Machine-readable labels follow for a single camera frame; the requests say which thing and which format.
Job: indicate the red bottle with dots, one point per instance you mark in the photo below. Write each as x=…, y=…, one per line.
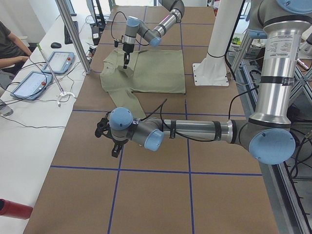
x=15, y=210

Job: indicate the far blue teach pendant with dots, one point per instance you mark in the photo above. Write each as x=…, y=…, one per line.
x=60, y=61

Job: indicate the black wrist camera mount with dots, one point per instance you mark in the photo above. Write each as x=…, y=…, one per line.
x=103, y=128
x=117, y=42

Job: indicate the seated person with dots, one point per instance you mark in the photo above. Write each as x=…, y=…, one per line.
x=13, y=52

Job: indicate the olive green long-sleeve shirt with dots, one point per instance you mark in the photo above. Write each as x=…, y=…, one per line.
x=149, y=71

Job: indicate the blue tape grid lines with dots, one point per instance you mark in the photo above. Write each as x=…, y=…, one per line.
x=185, y=187

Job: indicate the aluminium frame post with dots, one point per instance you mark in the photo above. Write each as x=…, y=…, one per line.
x=68, y=22

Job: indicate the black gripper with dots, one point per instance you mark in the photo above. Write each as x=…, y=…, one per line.
x=116, y=141
x=127, y=48

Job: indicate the near blue teach pendant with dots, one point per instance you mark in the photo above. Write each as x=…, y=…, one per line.
x=32, y=86

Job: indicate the white central pedestal column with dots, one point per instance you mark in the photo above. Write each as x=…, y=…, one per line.
x=227, y=14

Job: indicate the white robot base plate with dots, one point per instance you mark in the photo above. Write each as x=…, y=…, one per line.
x=208, y=74

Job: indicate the blue teach pendant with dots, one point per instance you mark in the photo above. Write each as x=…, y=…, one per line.
x=32, y=86
x=60, y=61

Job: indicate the black computer mouse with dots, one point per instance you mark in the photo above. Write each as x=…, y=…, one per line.
x=55, y=45

